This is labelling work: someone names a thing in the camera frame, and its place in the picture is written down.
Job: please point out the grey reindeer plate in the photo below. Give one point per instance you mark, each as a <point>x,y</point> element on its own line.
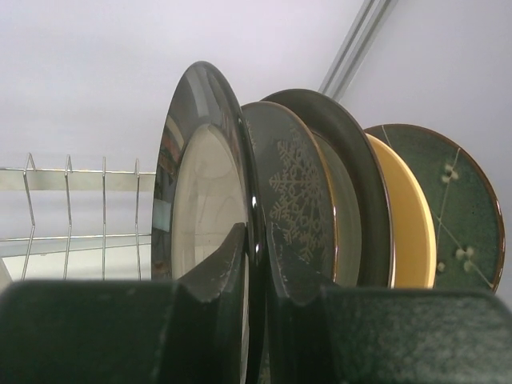
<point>295,188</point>

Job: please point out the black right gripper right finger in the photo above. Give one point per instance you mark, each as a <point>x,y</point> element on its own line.
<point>320,332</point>

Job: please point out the dark green floral plate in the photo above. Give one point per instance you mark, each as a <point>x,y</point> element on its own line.
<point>468,222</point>

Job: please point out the right aluminium frame post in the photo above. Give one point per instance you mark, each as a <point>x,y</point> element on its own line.
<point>370,18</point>

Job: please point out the yellow bear plate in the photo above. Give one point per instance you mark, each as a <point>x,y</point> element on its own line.
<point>415,253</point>

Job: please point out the striped rim round plate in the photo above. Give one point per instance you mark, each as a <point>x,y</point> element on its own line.
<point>208,232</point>

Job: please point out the brown rimmed cream plate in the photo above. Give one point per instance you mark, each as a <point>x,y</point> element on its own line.
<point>365,245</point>

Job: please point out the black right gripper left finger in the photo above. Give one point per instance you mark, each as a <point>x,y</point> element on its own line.
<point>120,332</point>

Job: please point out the metal dish rack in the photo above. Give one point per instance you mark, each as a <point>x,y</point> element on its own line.
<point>74,223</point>

